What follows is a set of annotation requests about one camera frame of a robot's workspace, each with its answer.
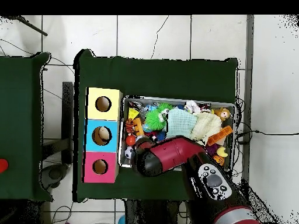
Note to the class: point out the mint green muslin cloth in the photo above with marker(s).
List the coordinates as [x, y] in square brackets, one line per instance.
[181, 122]

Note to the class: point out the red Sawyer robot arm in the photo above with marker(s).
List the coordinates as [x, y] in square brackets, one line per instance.
[168, 154]

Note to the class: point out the shallow clear mesh bin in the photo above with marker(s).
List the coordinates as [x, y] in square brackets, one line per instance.
[122, 135]

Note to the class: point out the wooden box with three holes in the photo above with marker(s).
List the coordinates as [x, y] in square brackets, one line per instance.
[112, 135]

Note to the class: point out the large green spiky ball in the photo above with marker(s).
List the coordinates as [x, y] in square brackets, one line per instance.
[155, 120]

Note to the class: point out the orange toy block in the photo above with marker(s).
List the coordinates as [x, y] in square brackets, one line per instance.
[138, 127]

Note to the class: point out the yellow cheese wedge toy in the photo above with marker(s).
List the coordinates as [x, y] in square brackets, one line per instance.
[133, 114]

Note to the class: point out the orange tiger plush toy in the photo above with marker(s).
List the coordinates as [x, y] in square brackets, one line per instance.
[129, 126]

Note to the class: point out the small green spiky ball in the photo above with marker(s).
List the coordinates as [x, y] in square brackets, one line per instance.
[164, 107]

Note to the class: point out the small red ball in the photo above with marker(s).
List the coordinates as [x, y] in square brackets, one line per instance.
[130, 140]

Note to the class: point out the small soccer ball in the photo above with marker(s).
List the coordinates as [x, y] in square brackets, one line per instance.
[129, 152]

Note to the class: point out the cream muslin cloth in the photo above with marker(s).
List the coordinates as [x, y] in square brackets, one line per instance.
[208, 125]

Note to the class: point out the orange plastic toy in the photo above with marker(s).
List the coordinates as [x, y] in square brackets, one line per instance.
[219, 136]

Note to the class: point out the small brown plush doll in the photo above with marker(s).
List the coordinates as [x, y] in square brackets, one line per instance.
[224, 113]

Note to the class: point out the small orange basketball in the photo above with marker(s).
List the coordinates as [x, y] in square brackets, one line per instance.
[219, 160]

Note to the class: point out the green cloth side table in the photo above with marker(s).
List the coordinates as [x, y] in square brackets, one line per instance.
[23, 140]

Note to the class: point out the small red round object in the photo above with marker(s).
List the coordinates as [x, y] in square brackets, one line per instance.
[3, 165]

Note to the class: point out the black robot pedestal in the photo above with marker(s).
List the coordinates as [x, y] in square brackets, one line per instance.
[149, 214]

